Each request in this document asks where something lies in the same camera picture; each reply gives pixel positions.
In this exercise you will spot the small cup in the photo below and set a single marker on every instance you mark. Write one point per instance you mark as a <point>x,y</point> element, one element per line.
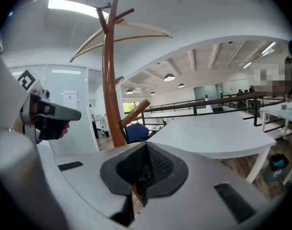
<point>284,107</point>

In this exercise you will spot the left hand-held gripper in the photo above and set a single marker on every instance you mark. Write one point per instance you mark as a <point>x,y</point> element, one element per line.
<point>31,109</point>

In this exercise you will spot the long white table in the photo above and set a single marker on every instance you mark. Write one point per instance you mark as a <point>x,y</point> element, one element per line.
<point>282,114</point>

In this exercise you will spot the light wooden clothes hanger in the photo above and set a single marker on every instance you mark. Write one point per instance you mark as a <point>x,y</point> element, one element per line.
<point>146,28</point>

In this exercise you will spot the large white square table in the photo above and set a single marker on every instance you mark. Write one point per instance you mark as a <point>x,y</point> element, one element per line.
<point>208,133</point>

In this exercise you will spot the blue chair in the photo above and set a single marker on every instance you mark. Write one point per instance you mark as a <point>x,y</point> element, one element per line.
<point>136,132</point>

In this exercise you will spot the white paper notice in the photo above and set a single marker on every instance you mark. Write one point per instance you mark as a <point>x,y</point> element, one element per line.
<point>70,99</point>

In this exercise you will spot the black metal railing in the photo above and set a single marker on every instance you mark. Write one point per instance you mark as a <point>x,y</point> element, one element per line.
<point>232,100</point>
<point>179,101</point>

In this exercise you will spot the long ceiling light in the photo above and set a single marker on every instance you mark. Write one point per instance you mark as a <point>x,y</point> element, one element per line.
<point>71,6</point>

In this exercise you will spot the person's left hand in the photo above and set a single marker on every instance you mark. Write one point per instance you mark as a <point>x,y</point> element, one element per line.
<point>65,130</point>

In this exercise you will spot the grey double door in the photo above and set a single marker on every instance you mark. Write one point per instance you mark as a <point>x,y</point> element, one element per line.
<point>204,92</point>

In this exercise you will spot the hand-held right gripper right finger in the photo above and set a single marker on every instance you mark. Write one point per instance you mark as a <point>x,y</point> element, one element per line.
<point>196,195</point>

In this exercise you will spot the brown wooden coat rack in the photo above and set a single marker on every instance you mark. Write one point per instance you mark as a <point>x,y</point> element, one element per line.
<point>110,80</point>

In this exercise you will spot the window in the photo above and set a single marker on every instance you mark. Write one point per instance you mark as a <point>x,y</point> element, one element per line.
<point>131,106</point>

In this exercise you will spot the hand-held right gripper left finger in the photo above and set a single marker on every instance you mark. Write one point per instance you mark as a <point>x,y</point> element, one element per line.
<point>88,176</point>

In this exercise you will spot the black and teal floor bag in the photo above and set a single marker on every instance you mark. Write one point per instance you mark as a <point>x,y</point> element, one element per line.
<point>278,168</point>

